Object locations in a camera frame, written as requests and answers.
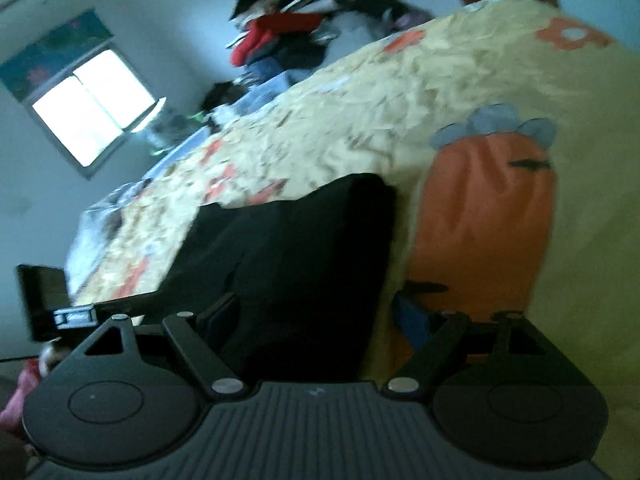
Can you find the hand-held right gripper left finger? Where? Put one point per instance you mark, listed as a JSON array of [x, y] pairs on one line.
[[220, 317]]

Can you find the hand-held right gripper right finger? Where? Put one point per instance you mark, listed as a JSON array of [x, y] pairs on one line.
[[412, 322]]

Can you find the black pants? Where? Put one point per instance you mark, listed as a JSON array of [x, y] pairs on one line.
[[300, 270]]

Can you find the person's pink clothing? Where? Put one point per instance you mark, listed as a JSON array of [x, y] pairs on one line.
[[22, 400]]

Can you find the green plastic chair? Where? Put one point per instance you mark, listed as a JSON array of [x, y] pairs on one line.
[[162, 150]]

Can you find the window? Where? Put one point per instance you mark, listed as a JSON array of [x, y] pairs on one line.
[[90, 105]]

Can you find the dark bag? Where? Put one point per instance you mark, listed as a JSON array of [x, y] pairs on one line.
[[222, 95]]

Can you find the light blue bed sheet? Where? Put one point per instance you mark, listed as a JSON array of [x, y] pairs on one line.
[[260, 92]]

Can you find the yellow printed bedspread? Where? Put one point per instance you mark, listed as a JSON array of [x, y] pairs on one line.
[[450, 85]]

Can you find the printed window valance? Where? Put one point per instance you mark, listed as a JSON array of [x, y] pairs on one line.
[[55, 55]]

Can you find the pile of clothes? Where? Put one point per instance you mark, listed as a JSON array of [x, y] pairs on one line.
[[305, 20]]

